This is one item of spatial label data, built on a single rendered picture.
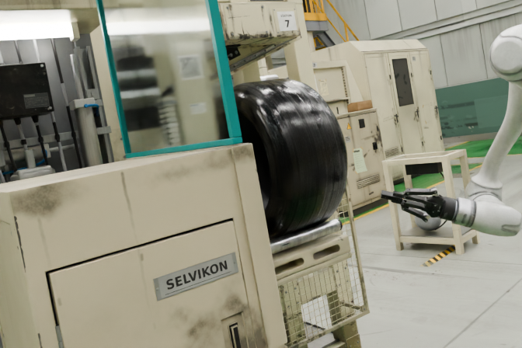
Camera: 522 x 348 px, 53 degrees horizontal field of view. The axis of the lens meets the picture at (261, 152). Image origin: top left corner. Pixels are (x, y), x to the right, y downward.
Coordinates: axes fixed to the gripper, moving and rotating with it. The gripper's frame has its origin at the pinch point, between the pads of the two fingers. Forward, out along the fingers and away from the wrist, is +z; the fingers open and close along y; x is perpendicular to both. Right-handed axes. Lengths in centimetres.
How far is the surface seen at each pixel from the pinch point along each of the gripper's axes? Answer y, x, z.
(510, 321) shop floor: 108, 84, -91
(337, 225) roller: 14.8, -2.4, 15.3
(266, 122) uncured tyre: -22, -10, 44
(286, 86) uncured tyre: -28, 8, 42
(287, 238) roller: 14.1, -17.6, 30.4
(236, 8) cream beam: -42, 44, 71
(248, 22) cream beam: -37, 45, 65
